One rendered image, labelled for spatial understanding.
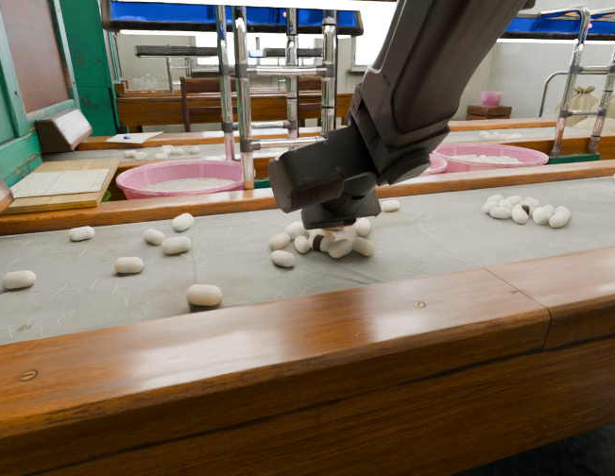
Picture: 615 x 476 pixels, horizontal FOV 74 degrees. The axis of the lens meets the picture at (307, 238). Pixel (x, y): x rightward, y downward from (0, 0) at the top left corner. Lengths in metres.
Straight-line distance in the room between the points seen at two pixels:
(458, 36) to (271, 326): 0.25
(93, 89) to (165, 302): 2.80
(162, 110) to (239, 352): 2.95
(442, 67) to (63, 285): 0.44
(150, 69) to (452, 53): 5.33
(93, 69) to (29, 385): 2.91
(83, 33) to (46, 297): 2.76
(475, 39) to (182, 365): 0.28
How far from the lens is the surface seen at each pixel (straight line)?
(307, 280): 0.47
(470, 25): 0.25
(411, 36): 0.26
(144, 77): 5.53
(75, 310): 0.48
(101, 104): 3.19
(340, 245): 0.52
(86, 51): 3.19
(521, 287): 0.46
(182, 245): 0.55
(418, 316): 0.38
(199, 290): 0.43
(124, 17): 1.10
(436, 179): 0.84
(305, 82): 3.17
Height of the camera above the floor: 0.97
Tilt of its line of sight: 23 degrees down
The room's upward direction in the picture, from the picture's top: straight up
